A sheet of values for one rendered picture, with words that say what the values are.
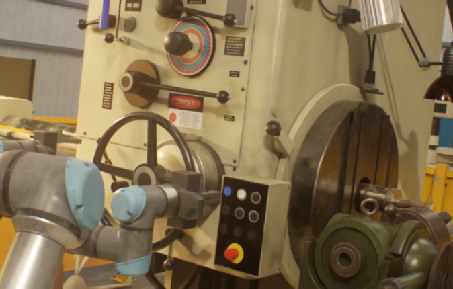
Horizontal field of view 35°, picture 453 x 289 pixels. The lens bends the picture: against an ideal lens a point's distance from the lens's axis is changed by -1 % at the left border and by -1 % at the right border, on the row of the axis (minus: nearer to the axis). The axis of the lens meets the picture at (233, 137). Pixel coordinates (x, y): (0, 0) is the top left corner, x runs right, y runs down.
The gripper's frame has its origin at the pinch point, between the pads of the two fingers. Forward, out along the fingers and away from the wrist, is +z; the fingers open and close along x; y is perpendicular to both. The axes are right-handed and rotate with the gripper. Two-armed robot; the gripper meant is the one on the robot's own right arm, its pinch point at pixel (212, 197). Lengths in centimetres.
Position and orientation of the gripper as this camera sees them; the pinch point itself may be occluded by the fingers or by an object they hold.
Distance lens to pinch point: 179.3
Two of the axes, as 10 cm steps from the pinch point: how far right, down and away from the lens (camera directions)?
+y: -8.0, -1.3, 5.9
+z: 5.9, 0.1, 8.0
